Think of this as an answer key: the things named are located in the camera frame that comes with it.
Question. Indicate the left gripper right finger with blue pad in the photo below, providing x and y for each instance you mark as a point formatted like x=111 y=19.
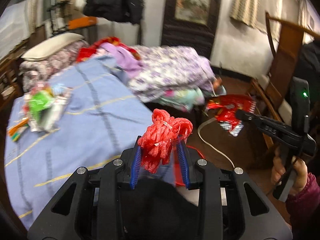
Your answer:
x=187 y=159

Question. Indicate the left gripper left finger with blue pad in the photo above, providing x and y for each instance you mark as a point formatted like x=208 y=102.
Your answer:
x=127 y=179

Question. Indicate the red foam net trash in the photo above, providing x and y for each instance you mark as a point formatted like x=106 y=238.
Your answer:
x=157 y=142

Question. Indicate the blue face mask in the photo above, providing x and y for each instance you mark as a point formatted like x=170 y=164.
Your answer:
x=59 y=89

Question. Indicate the green white carton trash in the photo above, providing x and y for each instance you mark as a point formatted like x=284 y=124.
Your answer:
x=45 y=110

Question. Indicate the pastel tie-dye blanket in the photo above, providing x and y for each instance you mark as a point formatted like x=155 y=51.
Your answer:
x=183 y=100

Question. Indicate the blue checked bed blanket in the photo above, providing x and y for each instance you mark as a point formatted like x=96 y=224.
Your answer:
x=102 y=119

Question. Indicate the purple floral quilt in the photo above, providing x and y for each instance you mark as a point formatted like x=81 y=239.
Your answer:
x=170 y=68

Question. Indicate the wooden armchair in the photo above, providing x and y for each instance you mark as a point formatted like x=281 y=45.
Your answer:
x=270 y=89

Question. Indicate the lilac garment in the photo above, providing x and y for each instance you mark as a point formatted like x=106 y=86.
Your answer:
x=123 y=57

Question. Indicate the red patterned cloth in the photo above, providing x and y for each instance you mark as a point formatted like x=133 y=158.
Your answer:
x=86 y=53

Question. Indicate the orange medicine box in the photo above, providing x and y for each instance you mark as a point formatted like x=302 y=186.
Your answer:
x=17 y=130

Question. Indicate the dark framed landscape painting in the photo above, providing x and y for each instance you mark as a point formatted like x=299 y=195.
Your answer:
x=191 y=23

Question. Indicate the red floral folded quilt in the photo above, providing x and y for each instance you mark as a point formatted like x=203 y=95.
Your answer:
x=34 y=71

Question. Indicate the beige striped curtain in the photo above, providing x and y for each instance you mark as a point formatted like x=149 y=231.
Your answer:
x=245 y=11

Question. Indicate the white pillow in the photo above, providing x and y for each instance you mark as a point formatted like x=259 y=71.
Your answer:
x=50 y=46

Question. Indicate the black hanging jacket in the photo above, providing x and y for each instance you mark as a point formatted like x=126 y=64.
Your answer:
x=120 y=11

